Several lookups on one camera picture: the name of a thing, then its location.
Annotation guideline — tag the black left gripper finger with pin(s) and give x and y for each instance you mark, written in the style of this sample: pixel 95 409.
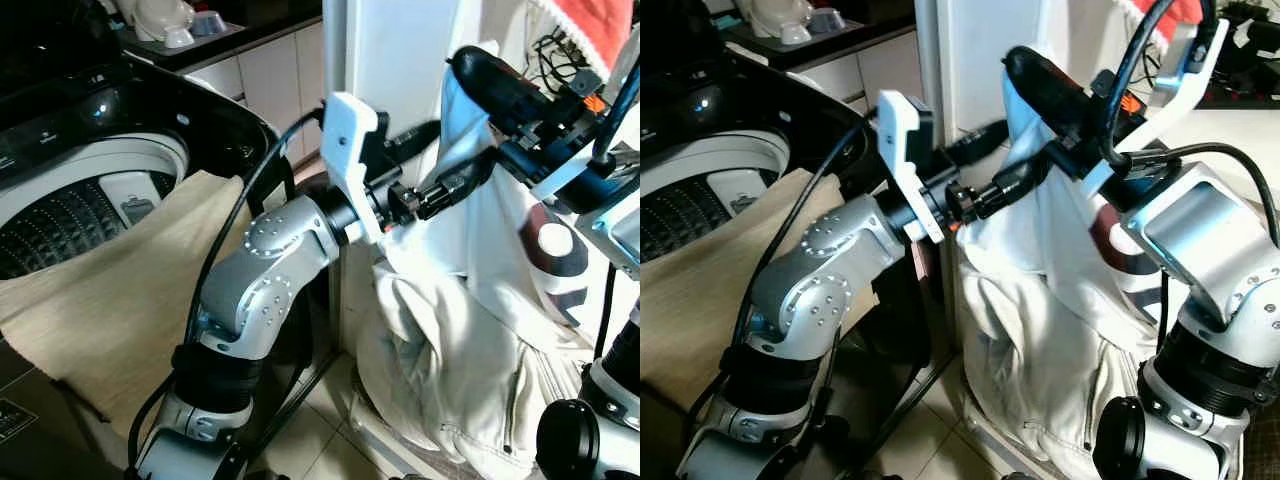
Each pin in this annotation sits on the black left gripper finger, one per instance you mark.
pixel 418 138
pixel 980 143
pixel 1015 185
pixel 455 185

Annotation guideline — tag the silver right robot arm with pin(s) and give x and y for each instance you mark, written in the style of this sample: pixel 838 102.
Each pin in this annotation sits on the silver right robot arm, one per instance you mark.
pixel 1200 240
pixel 615 235

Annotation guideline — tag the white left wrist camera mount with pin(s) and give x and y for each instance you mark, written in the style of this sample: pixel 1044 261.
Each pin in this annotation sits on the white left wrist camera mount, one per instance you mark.
pixel 897 150
pixel 348 140

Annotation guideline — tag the white jacket with red patch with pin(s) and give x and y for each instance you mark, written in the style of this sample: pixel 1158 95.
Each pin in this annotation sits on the white jacket with red patch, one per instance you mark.
pixel 1040 330
pixel 450 330

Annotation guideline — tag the white ceramic pot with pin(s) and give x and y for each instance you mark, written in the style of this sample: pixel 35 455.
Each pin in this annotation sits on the white ceramic pot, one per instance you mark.
pixel 778 12
pixel 160 15

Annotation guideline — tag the grey-blue cup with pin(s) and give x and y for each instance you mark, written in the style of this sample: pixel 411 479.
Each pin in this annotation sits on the grey-blue cup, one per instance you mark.
pixel 826 21
pixel 210 24

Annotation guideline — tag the beige cloth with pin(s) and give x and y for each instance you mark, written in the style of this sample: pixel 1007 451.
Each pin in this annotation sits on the beige cloth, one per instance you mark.
pixel 700 290
pixel 120 290

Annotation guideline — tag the black top-load washing machine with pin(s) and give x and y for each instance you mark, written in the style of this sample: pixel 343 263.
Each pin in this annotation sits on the black top-load washing machine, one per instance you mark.
pixel 60 120
pixel 700 110

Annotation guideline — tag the white kitchen cabinet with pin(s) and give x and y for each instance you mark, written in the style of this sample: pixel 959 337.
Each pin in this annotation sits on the white kitchen cabinet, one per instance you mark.
pixel 270 80
pixel 880 65

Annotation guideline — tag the white tall appliance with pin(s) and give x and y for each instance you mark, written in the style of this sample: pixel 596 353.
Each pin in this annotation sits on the white tall appliance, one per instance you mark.
pixel 975 50
pixel 400 50

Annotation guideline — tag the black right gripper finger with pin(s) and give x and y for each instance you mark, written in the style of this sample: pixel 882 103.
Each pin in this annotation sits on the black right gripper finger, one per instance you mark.
pixel 1045 78
pixel 495 78

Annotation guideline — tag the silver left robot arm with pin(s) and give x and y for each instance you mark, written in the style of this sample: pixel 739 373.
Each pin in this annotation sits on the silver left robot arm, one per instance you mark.
pixel 255 280
pixel 810 290

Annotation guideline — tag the red cloth with white trim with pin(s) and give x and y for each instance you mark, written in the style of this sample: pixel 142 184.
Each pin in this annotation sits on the red cloth with white trim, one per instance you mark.
pixel 590 25
pixel 1190 12

